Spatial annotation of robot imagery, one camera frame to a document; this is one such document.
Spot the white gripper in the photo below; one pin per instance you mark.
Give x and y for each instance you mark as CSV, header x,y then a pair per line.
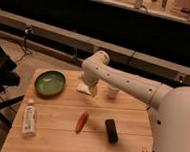
x,y
92,84

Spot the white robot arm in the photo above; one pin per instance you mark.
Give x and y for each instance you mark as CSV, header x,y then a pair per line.
x,y
172,126

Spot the green ceramic bowl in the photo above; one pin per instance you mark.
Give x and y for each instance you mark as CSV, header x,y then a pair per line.
x,y
49,83

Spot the white paper cup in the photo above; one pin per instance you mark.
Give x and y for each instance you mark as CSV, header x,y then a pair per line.
x,y
112,92

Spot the black rectangular block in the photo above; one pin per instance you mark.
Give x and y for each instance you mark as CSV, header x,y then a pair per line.
x,y
111,130

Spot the white squeeze bottle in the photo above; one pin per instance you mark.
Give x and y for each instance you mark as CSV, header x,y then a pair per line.
x,y
29,121

